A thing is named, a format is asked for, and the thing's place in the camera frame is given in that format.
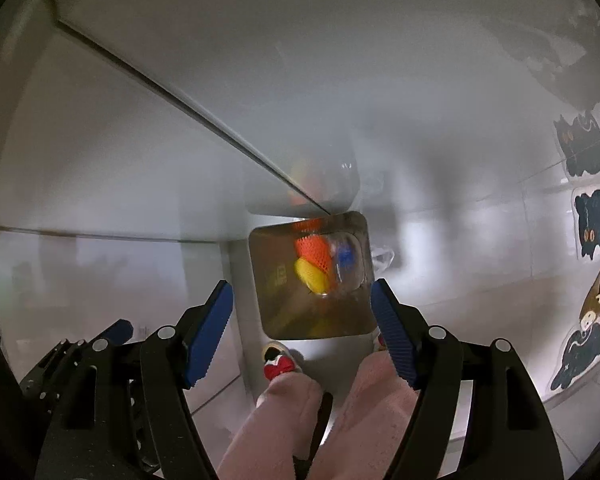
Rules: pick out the person's right leg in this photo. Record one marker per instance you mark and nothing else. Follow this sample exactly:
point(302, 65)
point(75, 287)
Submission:
point(370, 410)

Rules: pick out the person's left leg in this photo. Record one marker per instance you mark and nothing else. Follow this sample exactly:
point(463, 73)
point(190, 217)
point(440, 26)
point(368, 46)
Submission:
point(275, 425)

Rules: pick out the clear plastic wrapper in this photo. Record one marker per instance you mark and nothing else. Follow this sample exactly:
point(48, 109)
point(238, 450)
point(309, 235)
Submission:
point(384, 261)

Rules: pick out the square stainless steel trash bin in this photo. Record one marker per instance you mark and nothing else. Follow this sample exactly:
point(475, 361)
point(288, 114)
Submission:
point(280, 305)

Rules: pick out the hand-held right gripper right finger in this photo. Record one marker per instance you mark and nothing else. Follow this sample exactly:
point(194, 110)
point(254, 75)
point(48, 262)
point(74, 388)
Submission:
point(395, 330)

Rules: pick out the long black cat floor mat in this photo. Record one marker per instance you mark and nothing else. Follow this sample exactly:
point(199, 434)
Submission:
point(582, 355)

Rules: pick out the person's right red white shoe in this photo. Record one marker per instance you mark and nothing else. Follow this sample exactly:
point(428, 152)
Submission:
point(382, 342)

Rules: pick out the black cat floor mat white-edged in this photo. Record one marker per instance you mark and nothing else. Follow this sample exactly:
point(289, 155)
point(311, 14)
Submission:
point(597, 220)

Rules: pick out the person's left red white shoe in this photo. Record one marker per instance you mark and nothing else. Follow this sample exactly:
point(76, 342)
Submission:
point(279, 362)

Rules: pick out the small black cat floor mat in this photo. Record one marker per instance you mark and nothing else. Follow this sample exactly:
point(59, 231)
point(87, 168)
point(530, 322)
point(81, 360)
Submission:
point(582, 145)

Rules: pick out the person's leg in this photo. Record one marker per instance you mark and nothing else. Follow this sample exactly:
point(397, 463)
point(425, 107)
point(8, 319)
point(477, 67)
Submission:
point(275, 425)
point(370, 410)

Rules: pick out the clear plastic food container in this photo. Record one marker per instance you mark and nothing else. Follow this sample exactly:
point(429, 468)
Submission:
point(349, 260)

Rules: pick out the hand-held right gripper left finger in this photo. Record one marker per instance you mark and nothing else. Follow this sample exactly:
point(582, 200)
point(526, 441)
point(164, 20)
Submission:
point(207, 330)

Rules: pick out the yellow plastic wrapper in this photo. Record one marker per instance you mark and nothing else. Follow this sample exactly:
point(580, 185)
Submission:
point(312, 276)

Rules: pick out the person's red white shoe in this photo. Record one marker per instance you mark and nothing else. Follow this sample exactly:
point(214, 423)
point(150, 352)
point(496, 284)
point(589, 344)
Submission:
point(279, 362)
point(382, 342)

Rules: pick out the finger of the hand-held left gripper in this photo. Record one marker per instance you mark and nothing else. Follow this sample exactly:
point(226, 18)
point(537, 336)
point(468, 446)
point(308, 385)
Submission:
point(116, 331)

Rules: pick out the orange foam fruit net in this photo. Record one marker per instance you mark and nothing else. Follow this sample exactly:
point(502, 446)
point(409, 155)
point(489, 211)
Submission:
point(316, 252)

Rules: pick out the grey patterned floor mat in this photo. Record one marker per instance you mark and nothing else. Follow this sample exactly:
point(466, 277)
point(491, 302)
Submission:
point(555, 55)

